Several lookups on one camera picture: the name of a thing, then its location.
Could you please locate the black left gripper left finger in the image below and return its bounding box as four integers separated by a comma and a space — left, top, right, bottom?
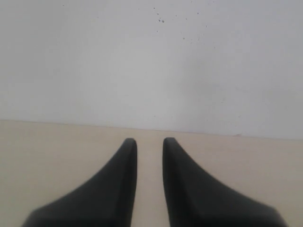
23, 138, 137, 227

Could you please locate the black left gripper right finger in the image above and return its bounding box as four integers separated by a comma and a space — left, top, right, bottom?
162, 138, 287, 227

